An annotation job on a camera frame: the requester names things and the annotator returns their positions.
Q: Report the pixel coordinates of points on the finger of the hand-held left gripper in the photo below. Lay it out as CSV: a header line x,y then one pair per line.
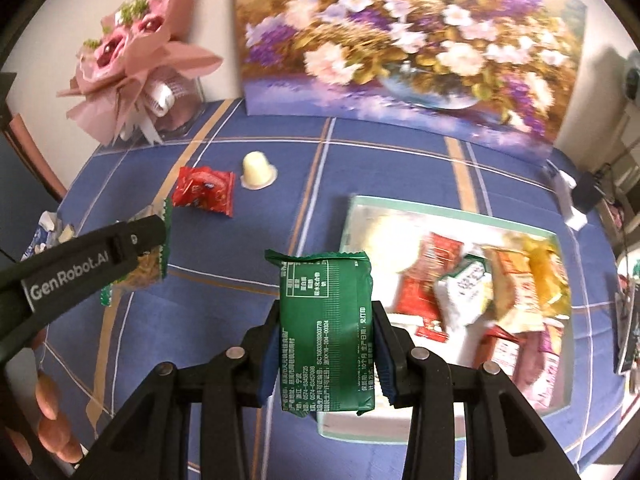
x,y
142,240

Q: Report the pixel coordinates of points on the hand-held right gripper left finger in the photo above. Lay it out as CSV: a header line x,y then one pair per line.
x,y
267,360

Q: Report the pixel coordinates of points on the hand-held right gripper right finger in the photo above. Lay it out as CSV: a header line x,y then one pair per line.
x,y
387,360

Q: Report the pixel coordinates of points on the green-edged clear window packet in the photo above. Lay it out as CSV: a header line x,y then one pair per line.
x,y
145,275

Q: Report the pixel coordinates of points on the white tray teal rim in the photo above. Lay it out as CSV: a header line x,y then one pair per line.
x,y
387,287

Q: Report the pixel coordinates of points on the red gold-print packet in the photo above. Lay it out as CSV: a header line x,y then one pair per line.
x,y
430,275

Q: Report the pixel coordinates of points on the white and green snack packet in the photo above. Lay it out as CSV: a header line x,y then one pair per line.
x,y
460,295

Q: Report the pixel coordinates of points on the round white pastry clear wrapper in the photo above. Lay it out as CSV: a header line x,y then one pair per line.
x,y
385,242

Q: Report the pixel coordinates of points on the orange yellow snack packet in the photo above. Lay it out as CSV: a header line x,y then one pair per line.
x,y
515,290

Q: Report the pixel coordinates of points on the purple snack packet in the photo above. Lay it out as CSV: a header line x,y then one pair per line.
x,y
537,370

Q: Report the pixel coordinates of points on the yellow pastry packet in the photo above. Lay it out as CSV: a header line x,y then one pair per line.
x,y
550,280

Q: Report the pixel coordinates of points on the person's left hand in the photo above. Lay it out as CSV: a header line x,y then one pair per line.
x,y
50,400

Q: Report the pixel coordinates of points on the crumpled blue white wrapper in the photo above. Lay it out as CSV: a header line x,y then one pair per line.
x,y
40,240

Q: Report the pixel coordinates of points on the red candy packet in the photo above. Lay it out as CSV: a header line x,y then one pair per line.
x,y
205,190

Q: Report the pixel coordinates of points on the dark cabinet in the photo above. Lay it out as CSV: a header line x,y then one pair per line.
x,y
20,200

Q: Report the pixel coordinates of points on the white jelly cup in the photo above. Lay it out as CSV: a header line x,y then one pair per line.
x,y
257,170

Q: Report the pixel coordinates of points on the pink flower bouquet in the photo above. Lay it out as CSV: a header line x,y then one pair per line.
x,y
130,60

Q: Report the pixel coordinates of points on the white charger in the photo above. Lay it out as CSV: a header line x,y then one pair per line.
x,y
570,200

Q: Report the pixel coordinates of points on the colourful printed card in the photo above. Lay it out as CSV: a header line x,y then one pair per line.
x,y
629,330

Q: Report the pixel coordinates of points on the black adapter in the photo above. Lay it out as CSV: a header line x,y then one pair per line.
x,y
586,192

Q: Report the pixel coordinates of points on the flower painting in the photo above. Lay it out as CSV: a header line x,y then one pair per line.
x,y
400,35

